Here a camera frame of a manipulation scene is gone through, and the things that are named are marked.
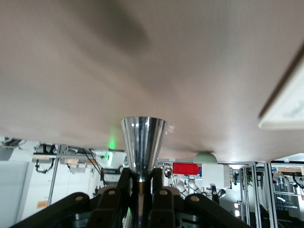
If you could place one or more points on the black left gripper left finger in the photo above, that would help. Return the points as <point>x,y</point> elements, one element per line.
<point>109,204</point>

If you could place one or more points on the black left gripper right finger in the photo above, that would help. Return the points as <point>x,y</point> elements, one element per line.
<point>166,204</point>

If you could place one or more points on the silver metal jigger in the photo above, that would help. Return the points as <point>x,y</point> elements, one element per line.
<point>142,147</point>

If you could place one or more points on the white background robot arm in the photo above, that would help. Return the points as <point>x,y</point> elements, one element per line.
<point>183,187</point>

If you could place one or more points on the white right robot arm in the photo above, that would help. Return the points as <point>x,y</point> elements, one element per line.
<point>114,174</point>

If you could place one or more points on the clear crystal wine glass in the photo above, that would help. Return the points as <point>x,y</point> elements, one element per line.
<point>171,129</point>

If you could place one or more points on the red box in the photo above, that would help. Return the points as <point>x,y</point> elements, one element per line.
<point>186,168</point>

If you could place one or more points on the white box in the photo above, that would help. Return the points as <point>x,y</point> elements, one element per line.
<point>215,177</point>

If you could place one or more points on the green ceramic bowl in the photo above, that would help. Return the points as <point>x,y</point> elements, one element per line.
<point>205,158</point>

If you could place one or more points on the aluminium shelving rack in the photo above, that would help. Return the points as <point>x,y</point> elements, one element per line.
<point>268,190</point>

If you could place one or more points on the brown table cover sheet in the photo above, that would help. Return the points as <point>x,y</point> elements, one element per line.
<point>118,71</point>

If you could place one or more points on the cream rabbit print tray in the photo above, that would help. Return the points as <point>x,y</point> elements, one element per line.
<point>285,111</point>

